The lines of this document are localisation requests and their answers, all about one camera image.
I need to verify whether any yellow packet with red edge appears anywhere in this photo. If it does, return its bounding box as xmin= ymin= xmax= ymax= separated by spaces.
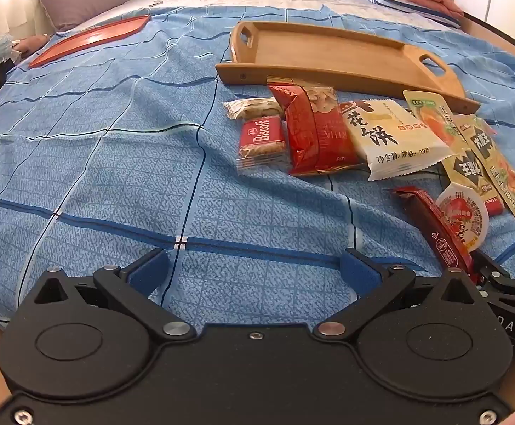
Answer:
xmin=441 ymin=148 xmax=506 ymax=215

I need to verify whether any wooden bed frame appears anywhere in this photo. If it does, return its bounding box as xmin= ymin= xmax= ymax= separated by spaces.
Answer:
xmin=461 ymin=9 xmax=515 ymax=60

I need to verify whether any small jelly cup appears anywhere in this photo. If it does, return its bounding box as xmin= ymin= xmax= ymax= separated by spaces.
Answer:
xmin=435 ymin=182 xmax=490 ymax=249

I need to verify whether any white snack packet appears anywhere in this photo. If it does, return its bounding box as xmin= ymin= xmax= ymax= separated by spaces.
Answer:
xmin=338 ymin=98 xmax=455 ymax=181

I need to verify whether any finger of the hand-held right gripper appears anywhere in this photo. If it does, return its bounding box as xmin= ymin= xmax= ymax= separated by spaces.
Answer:
xmin=473 ymin=251 xmax=515 ymax=297
xmin=476 ymin=290 xmax=515 ymax=319

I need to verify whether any yellow packet with orange picture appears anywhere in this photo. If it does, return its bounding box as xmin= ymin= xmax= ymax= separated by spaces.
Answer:
xmin=454 ymin=114 xmax=515 ymax=224

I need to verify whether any red plastic tray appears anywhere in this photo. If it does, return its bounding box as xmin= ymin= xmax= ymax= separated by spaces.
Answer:
xmin=28 ymin=15 xmax=151 ymax=69

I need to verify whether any large red snack packet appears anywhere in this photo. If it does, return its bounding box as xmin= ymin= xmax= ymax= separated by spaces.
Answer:
xmin=267 ymin=77 xmax=364 ymax=177

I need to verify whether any brown soft item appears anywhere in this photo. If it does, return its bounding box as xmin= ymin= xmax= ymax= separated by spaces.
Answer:
xmin=12 ymin=33 xmax=48 ymax=56

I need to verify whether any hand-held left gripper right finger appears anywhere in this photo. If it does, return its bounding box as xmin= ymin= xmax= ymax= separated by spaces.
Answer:
xmin=313 ymin=248 xmax=481 ymax=341

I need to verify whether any wooden serving tray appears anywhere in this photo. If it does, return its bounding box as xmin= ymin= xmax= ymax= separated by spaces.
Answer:
xmin=215 ymin=21 xmax=480 ymax=116

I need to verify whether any blue plaid bed sheet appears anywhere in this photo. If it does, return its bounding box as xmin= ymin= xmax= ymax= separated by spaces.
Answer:
xmin=0 ymin=2 xmax=515 ymax=350

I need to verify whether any long red snack packet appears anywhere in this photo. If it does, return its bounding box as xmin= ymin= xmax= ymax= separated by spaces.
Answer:
xmin=392 ymin=186 xmax=481 ymax=284

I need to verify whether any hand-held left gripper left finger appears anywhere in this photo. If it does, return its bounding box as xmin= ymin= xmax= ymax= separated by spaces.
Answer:
xmin=32 ymin=248 xmax=197 ymax=341

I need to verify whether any small red biscuit packet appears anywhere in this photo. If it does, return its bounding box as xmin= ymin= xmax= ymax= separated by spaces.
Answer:
xmin=236 ymin=115 xmax=287 ymax=171

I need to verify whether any clear beige biscuit packet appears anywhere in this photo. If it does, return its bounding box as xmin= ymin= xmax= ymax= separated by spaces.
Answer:
xmin=223 ymin=97 xmax=285 ymax=120

